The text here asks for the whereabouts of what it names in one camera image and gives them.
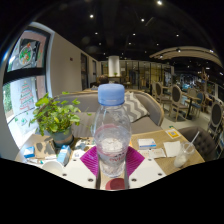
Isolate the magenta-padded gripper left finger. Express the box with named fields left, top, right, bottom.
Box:
left=61, top=145, right=100, bottom=190

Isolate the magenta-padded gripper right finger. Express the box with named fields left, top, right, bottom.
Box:
left=124, top=145, right=167, bottom=190

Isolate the clear blue-capped water bottle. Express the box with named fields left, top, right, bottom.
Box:
left=91, top=83, right=133, bottom=179

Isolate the illustrated menu leaflet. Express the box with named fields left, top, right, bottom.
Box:
left=71, top=139, right=88, bottom=159

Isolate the small blue white carton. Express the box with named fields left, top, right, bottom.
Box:
left=56, top=144, right=72, bottom=167

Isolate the flat round red coaster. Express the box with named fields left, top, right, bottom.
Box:
left=105, top=177, right=126, bottom=191

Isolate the white paper napkin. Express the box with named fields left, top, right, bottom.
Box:
left=163, top=140, right=183, bottom=158

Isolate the clear plastic cup with straw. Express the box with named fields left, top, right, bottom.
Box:
left=173, top=130, right=201, bottom=169

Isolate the yellow table card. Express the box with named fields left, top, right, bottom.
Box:
left=165, top=128, right=182, bottom=139

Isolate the flat blue white box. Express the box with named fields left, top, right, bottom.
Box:
left=23, top=145, right=36, bottom=159

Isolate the green potted plant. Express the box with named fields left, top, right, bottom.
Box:
left=29, top=91, right=91, bottom=149

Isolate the grey white chevron cushion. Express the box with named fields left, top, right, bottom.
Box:
left=123, top=91, right=150, bottom=124

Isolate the dark grey tufted chair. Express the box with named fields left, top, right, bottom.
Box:
left=177, top=125, right=218, bottom=160

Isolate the grey curved sofa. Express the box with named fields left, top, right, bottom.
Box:
left=53, top=89, right=165, bottom=139

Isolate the group of wooden dining chairs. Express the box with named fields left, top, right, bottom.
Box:
left=151, top=78, right=224, bottom=141

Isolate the person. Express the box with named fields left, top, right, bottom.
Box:
left=90, top=74, right=110, bottom=92

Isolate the window with festive decals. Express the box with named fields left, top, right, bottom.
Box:
left=1, top=26, right=53, bottom=149

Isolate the white round pillar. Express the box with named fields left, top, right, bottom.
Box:
left=107, top=55, right=121, bottom=78

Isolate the group of ceiling lights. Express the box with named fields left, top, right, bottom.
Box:
left=88, top=0, right=224, bottom=68

